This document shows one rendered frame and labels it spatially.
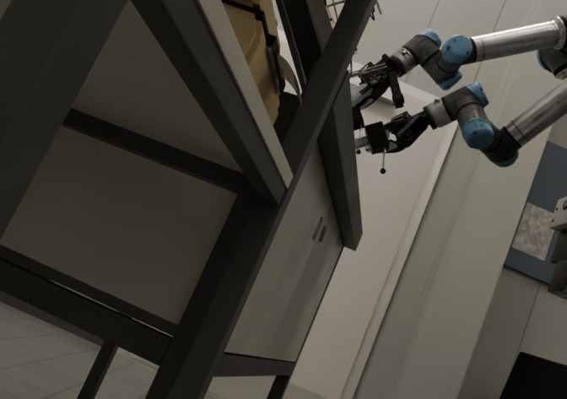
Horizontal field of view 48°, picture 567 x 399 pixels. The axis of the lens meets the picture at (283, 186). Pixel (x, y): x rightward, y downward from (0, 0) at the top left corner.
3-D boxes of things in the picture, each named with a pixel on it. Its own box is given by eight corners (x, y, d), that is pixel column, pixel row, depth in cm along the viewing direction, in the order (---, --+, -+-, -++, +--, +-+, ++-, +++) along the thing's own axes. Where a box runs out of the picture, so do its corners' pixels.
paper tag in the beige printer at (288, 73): (302, 110, 74) (312, 88, 75) (299, 88, 68) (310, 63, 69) (267, 97, 75) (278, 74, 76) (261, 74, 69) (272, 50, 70)
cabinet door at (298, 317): (297, 363, 196) (345, 245, 204) (269, 359, 144) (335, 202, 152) (289, 359, 196) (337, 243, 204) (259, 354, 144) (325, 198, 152)
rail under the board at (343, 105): (355, 251, 207) (363, 233, 208) (333, 107, 95) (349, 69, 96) (340, 245, 208) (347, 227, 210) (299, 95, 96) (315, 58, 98)
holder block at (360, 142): (356, 178, 149) (397, 166, 149) (342, 132, 153) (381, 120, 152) (357, 184, 154) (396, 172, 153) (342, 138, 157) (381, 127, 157)
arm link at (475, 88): (484, 94, 169) (475, 73, 174) (445, 112, 173) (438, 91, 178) (494, 111, 174) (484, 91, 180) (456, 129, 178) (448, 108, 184)
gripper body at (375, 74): (357, 85, 200) (386, 63, 202) (375, 102, 196) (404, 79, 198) (355, 72, 193) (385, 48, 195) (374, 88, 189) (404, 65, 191)
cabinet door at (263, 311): (267, 358, 144) (332, 201, 152) (205, 349, 92) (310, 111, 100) (258, 354, 144) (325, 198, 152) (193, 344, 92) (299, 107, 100)
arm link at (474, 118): (507, 146, 169) (494, 117, 176) (486, 125, 162) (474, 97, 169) (481, 161, 173) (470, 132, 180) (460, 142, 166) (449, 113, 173)
